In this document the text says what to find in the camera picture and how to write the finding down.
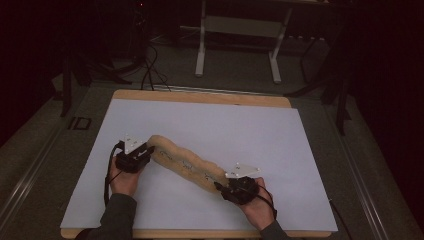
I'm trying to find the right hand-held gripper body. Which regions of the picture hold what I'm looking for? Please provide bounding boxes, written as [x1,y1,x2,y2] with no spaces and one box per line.
[221,162,262,206]

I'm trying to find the person's left hand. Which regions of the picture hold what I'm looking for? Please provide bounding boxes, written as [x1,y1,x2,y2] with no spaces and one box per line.
[109,156,144,198]

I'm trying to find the person's right hand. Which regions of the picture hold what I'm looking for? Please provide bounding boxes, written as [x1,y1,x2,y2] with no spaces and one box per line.
[238,177,278,232]

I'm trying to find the grey metal floor rail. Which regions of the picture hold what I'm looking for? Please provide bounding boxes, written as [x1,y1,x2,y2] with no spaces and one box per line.
[0,126,64,228]
[324,106,391,240]

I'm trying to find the black stand with angled legs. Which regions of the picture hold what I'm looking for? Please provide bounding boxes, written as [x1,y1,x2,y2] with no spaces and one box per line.
[284,33,353,136]

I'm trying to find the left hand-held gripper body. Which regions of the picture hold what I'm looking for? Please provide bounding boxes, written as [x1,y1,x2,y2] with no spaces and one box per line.
[114,134,151,174]

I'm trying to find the black floor cables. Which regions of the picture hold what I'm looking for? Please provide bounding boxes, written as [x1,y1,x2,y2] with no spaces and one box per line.
[139,43,173,92]

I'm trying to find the silver metal strip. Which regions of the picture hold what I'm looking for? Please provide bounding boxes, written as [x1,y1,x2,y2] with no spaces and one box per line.
[151,84,284,98]

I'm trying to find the wooden tray with black cutouts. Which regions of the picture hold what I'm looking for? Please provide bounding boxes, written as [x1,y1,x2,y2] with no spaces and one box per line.
[146,134,231,195]

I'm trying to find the black rectangular floor bracket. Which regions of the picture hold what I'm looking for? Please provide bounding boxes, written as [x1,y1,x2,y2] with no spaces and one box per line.
[68,116,93,131]

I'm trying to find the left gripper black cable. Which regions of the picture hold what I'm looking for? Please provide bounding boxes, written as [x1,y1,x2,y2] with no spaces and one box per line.
[103,141,125,208]

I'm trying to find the white metal stand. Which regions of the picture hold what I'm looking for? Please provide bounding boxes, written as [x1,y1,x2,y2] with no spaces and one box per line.
[194,0,294,84]

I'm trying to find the white table mat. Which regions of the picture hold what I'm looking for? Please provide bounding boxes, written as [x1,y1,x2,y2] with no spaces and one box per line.
[59,98,338,232]

